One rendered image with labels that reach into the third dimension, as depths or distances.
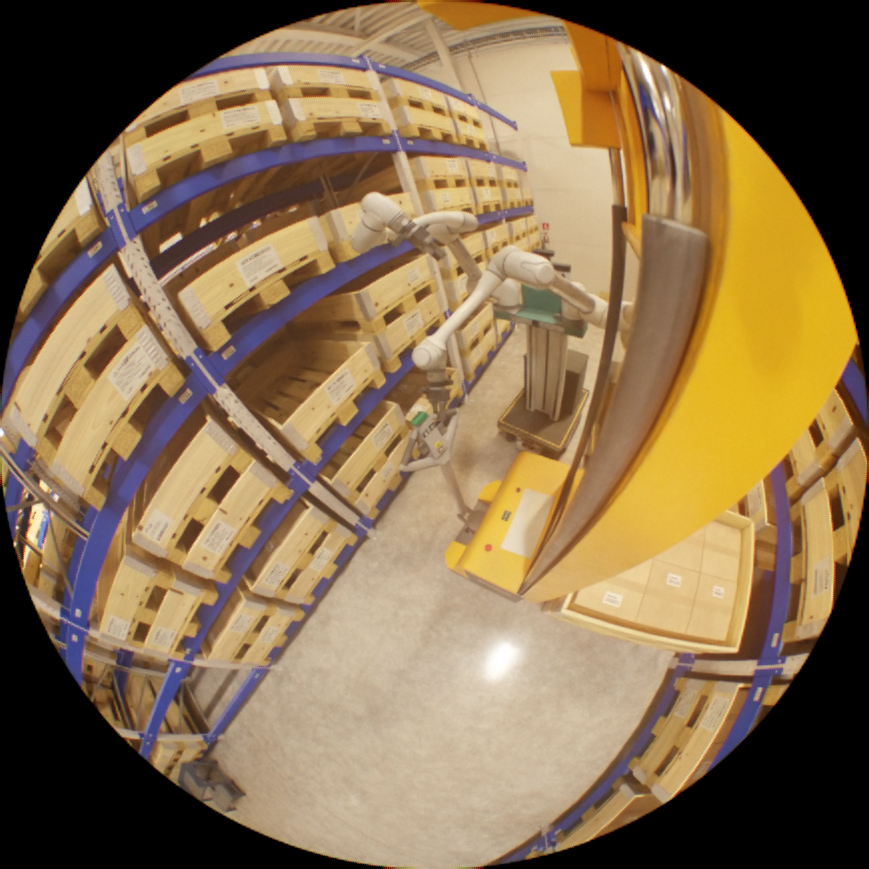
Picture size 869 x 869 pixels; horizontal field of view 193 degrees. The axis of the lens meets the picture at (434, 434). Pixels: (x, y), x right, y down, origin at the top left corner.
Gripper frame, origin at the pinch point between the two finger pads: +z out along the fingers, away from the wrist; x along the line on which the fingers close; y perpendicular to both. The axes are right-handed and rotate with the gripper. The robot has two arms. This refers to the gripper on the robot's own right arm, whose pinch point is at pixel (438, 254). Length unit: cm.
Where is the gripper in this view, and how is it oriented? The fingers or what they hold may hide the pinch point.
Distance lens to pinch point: 109.0
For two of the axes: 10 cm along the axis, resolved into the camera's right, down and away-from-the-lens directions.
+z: 7.2, 5.1, 4.7
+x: -2.1, -4.9, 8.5
